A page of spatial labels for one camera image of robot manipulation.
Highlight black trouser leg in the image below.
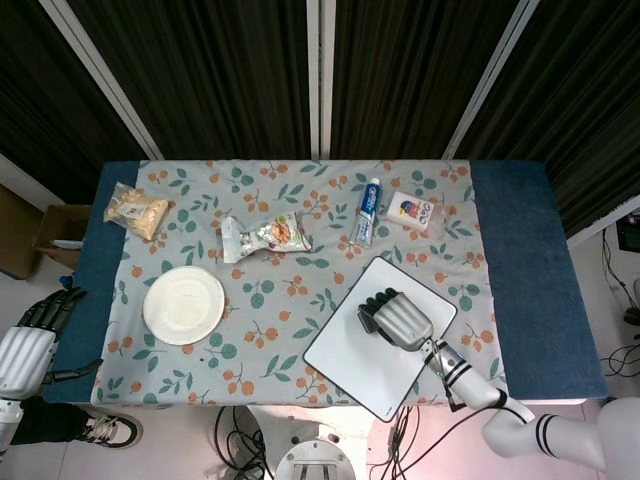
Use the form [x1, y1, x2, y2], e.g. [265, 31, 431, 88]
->
[9, 398, 92, 447]

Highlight white board with black rim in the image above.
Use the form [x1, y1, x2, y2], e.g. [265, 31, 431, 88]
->
[302, 255, 459, 424]

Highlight black floor cables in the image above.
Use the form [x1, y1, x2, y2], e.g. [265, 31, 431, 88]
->
[599, 227, 640, 379]

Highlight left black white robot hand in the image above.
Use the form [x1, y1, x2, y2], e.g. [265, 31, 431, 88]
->
[0, 286, 104, 401]

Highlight blue felt table cover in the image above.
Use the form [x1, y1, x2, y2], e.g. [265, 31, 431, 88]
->
[42, 159, 610, 407]

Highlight blue white toothpaste tube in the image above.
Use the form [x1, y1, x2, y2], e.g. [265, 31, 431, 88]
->
[348, 177, 384, 249]

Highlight white black sneaker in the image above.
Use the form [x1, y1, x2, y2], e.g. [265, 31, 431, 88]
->
[82, 412, 144, 450]

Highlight silver green snack packet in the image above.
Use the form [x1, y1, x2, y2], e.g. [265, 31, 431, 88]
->
[221, 210, 314, 265]

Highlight clear bag of nuts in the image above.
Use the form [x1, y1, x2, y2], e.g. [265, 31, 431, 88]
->
[103, 181, 174, 242]

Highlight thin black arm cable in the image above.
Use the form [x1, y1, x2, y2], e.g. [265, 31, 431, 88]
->
[428, 343, 507, 414]

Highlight floral patterned tablecloth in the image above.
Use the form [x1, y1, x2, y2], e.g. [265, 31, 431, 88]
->
[89, 159, 512, 407]

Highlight black floor device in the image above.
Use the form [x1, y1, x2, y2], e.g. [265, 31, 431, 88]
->
[617, 217, 640, 252]

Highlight white partition frame post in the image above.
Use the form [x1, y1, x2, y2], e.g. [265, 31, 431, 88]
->
[442, 0, 544, 161]
[39, 0, 165, 161]
[305, 0, 336, 161]

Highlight white round plate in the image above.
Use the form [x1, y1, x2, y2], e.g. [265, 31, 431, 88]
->
[142, 265, 226, 346]

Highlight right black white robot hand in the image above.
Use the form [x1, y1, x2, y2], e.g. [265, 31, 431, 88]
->
[355, 287, 435, 352]

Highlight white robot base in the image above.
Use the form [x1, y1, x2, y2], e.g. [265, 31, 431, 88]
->
[247, 404, 374, 480]

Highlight black ribbed partition panel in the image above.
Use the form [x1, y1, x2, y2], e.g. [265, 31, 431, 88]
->
[0, 0, 146, 204]
[457, 0, 640, 240]
[330, 0, 521, 161]
[67, 0, 312, 161]

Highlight brown cardboard box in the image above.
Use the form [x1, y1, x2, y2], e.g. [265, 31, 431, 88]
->
[0, 183, 94, 281]

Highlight black cable bundle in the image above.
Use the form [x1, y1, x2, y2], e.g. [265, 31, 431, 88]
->
[367, 405, 489, 480]
[214, 405, 269, 480]

